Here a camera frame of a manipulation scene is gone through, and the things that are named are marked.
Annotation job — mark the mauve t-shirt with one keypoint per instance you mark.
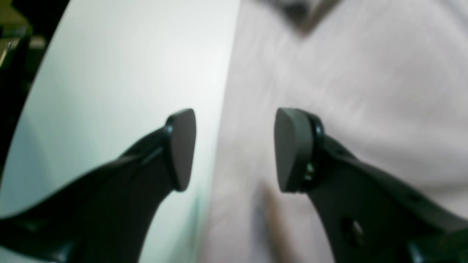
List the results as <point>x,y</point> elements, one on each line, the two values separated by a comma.
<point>388,78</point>

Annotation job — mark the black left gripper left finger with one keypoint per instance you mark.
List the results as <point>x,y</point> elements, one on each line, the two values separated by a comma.
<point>104,216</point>

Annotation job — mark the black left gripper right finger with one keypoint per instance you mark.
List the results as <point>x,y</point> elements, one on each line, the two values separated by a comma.
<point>369,216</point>

